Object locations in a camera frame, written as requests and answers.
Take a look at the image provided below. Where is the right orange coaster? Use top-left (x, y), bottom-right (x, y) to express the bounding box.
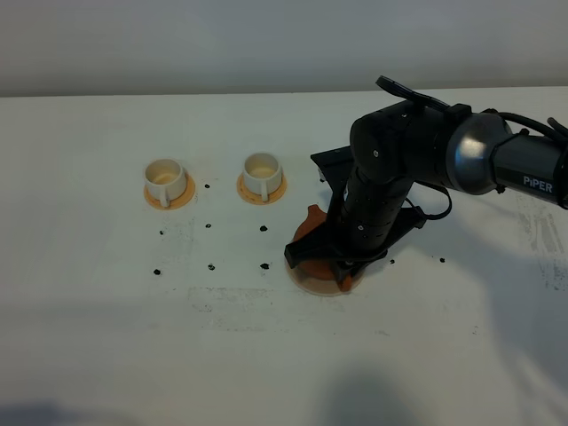
top-left (236, 174), bottom-right (288, 205)

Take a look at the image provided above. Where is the right white teacup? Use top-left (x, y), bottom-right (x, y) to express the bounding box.
top-left (242, 153), bottom-right (283, 203)

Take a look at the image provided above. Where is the orange coaster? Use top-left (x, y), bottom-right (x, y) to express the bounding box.
top-left (236, 174), bottom-right (288, 205)
top-left (144, 172), bottom-right (195, 211)

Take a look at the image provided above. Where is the white teacup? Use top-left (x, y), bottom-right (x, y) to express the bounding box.
top-left (144, 159), bottom-right (187, 208)
top-left (242, 153), bottom-right (283, 203)

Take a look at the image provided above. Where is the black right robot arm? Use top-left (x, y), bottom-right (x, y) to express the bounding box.
top-left (285, 101), bottom-right (567, 290)

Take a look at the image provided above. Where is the left white teacup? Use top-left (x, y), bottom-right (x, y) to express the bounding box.
top-left (144, 159), bottom-right (187, 208)

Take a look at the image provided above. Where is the black right camera cable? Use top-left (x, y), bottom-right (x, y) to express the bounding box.
top-left (375, 75), bottom-right (568, 221)

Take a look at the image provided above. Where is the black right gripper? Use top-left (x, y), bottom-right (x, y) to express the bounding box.
top-left (284, 166), bottom-right (422, 284)

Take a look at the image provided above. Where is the beige round teapot coaster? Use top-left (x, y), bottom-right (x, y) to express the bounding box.
top-left (284, 261), bottom-right (364, 296)

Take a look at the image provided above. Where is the brown clay teapot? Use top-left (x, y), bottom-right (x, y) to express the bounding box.
top-left (292, 204), bottom-right (350, 288)

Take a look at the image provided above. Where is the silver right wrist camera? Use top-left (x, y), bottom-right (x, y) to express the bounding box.
top-left (311, 146), bottom-right (353, 191)

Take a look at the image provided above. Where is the left orange coaster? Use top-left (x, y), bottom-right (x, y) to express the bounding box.
top-left (144, 172), bottom-right (195, 211)

